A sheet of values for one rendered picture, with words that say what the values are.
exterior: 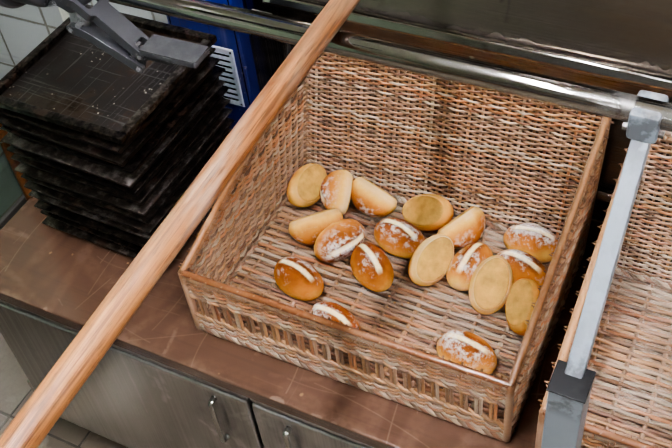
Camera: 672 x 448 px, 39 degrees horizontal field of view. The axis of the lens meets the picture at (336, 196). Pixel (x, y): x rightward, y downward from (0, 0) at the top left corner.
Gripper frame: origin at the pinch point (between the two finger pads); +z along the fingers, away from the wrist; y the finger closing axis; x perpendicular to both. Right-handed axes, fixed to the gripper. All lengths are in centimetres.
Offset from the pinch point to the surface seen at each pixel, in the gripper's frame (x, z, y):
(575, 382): 3, 44, 38
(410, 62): -17.5, 16.8, 16.5
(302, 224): -30, -11, 68
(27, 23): -56, -91, 62
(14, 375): -11, -88, 133
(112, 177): -15, -36, 52
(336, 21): -17.9, 7.4, 13.2
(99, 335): 30.3, 7.5, 13.1
